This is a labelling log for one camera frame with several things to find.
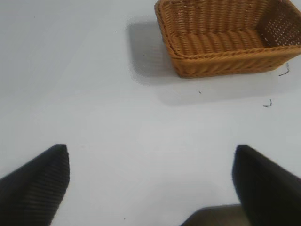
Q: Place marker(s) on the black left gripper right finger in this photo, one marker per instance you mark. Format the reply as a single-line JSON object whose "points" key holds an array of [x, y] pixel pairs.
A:
{"points": [[268, 188]]}

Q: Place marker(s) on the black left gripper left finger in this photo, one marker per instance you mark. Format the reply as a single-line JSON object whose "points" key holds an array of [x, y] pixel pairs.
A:
{"points": [[30, 188]]}

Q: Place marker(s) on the brown woven wicker basket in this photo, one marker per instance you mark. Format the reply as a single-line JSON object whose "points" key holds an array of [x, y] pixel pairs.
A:
{"points": [[225, 40]]}

